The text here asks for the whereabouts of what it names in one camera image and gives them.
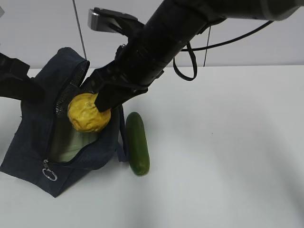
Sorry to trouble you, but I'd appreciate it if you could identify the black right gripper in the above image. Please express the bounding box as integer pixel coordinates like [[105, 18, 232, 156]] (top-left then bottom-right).
[[80, 42, 165, 112]]

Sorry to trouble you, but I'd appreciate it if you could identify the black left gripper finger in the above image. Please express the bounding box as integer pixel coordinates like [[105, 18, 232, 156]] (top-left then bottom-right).
[[0, 82, 22, 100], [0, 54, 45, 103]]

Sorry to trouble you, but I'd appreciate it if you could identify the yellow wrinkled pear toy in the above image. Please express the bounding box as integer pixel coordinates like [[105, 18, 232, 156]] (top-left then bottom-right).
[[67, 93, 111, 133]]

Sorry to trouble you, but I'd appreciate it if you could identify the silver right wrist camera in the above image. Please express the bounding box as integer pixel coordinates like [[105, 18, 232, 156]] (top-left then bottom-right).
[[88, 7, 144, 38]]

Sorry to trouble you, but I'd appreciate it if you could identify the green lid glass container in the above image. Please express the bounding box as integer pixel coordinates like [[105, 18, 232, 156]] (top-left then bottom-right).
[[49, 128, 98, 162]]

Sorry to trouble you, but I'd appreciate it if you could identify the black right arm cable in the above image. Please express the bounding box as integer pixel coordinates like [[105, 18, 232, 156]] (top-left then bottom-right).
[[172, 20, 275, 82]]

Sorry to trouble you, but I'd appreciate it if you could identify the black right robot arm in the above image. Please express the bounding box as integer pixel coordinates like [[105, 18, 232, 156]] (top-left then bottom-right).
[[84, 0, 304, 112]]

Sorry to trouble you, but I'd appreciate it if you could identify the dark blue lunch bag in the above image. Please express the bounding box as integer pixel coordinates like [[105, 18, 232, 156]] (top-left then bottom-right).
[[0, 47, 129, 197]]

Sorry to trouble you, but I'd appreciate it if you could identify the metal zipper pull ring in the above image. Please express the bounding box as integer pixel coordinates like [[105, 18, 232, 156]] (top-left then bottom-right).
[[42, 159, 58, 181]]

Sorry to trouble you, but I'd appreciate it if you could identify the green cucumber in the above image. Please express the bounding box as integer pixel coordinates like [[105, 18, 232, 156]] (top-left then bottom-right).
[[125, 112, 150, 176]]

